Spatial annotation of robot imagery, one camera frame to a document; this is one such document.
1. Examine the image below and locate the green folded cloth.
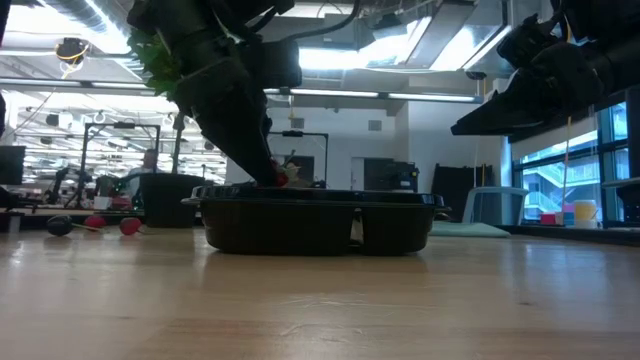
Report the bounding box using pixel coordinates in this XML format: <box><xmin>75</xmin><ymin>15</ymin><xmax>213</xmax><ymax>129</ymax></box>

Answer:
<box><xmin>428</xmin><ymin>221</ymin><xmax>512</xmax><ymax>239</ymax></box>

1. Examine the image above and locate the green leafy plant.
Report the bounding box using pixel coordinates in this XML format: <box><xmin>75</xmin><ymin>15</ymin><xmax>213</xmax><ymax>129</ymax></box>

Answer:
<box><xmin>127</xmin><ymin>28</ymin><xmax>189</xmax><ymax>176</ymax></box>

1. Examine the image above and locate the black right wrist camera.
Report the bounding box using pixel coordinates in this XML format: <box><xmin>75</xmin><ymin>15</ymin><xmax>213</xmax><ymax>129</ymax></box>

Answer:
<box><xmin>496</xmin><ymin>13</ymin><xmax>552</xmax><ymax>69</ymax></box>

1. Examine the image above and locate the dark monitor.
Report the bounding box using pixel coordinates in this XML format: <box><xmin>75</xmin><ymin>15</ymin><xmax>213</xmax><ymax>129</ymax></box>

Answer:
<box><xmin>0</xmin><ymin>145</ymin><xmax>27</xmax><ymax>187</ymax></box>

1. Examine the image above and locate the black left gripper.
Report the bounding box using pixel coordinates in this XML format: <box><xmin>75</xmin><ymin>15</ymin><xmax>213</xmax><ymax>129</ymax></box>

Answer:
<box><xmin>168</xmin><ymin>28</ymin><xmax>280</xmax><ymax>188</ymax></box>

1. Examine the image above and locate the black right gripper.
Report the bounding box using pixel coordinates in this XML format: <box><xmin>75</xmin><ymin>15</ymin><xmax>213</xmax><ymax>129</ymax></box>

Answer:
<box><xmin>449</xmin><ymin>41</ymin><xmax>610</xmax><ymax>137</ymax></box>

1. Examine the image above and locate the black cabinet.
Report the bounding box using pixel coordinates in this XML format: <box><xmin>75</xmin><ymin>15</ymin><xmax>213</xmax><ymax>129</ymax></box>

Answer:
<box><xmin>363</xmin><ymin>158</ymin><xmax>420</xmax><ymax>193</ymax></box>

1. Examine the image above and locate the white office chair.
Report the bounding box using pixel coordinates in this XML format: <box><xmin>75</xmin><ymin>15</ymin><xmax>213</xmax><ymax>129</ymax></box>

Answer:
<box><xmin>462</xmin><ymin>185</ymin><xmax>530</xmax><ymax>226</ymax></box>

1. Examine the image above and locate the long ceiling light bar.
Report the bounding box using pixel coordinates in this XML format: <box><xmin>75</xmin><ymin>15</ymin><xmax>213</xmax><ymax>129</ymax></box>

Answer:
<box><xmin>0</xmin><ymin>75</ymin><xmax>484</xmax><ymax>104</ymax></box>

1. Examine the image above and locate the dark blackberry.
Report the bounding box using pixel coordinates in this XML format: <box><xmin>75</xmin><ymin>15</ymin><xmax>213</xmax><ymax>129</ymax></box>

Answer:
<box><xmin>45</xmin><ymin>214</ymin><xmax>75</xmax><ymax>238</ymax></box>

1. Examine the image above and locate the yellow cup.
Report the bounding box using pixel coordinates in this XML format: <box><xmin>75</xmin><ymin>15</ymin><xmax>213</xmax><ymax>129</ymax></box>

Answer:
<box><xmin>574</xmin><ymin>198</ymin><xmax>599</xmax><ymax>221</ymax></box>

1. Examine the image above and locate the red strawberry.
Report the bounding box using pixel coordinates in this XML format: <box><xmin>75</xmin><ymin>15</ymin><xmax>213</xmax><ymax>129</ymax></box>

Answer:
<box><xmin>271</xmin><ymin>158</ymin><xmax>291</xmax><ymax>189</ymax></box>

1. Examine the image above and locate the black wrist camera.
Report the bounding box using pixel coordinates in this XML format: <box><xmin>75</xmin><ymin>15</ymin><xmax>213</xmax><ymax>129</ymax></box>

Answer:
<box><xmin>496</xmin><ymin>13</ymin><xmax>552</xmax><ymax>69</ymax></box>
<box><xmin>249</xmin><ymin>38</ymin><xmax>303</xmax><ymax>90</ymax></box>

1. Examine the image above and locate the black gantry frame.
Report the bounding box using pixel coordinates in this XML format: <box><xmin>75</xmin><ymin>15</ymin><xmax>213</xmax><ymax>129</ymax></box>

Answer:
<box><xmin>267</xmin><ymin>130</ymin><xmax>330</xmax><ymax>189</ymax></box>
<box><xmin>81</xmin><ymin>122</ymin><xmax>162</xmax><ymax>209</ymax></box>

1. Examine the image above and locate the ceiling dome with yellow cable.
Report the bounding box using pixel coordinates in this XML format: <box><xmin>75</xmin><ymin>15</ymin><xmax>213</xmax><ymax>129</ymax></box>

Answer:
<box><xmin>53</xmin><ymin>36</ymin><xmax>92</xmax><ymax>64</ymax></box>

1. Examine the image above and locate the black panel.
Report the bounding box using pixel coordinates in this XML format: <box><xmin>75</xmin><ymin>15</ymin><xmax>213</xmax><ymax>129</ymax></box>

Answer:
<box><xmin>429</xmin><ymin>163</ymin><xmax>495</xmax><ymax>222</ymax></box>

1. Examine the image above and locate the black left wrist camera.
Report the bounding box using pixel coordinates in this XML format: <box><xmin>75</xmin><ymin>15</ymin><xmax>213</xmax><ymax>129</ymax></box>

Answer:
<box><xmin>249</xmin><ymin>38</ymin><xmax>303</xmax><ymax>90</ymax></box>

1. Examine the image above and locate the black two-compartment plastic tray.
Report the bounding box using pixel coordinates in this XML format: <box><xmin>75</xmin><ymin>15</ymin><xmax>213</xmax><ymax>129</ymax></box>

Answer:
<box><xmin>181</xmin><ymin>184</ymin><xmax>447</xmax><ymax>257</ymax></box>

